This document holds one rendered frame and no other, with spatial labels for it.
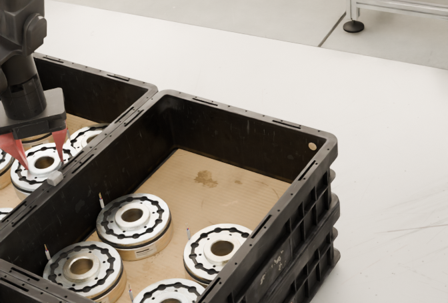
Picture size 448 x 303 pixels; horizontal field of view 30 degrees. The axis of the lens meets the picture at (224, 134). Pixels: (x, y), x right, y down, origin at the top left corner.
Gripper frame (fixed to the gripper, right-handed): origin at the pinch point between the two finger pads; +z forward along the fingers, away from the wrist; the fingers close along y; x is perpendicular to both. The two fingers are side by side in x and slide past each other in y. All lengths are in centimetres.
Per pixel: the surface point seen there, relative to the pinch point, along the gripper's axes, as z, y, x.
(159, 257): 7.2, 13.0, -17.7
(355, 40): 94, 100, 156
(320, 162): -2.4, 36.0, -17.7
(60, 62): -2.2, 4.3, 21.9
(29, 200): -2.9, -1.7, -12.1
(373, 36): 94, 107, 156
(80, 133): 4.6, 5.2, 10.6
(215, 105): -2.0, 25.8, 0.4
